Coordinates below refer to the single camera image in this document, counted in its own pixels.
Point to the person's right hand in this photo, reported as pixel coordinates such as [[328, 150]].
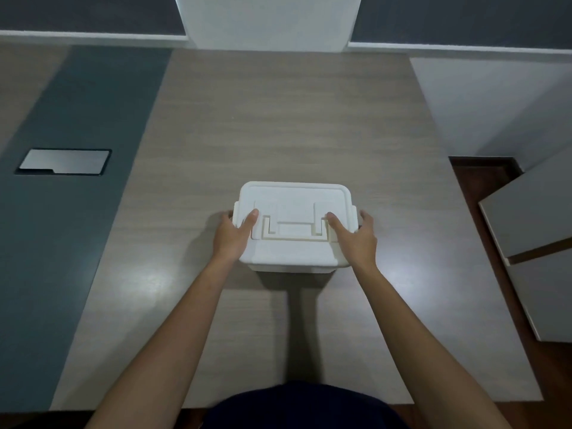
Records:
[[357, 245]]

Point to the person's left hand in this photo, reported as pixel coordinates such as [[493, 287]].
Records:
[[229, 242]]

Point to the person's left thumb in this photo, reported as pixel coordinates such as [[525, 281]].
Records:
[[250, 219]]

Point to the person's right thumb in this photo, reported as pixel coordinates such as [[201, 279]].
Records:
[[335, 222]]

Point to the white plastic storage box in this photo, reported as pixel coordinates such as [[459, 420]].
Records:
[[292, 227]]

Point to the person's left forearm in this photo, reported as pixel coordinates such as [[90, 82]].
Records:
[[165, 348]]

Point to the person's right forearm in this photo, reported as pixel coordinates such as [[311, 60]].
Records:
[[424, 352]]

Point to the person's dark shirt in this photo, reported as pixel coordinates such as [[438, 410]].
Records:
[[301, 406]]

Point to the white drawer cabinet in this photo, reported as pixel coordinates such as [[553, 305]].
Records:
[[531, 245]]

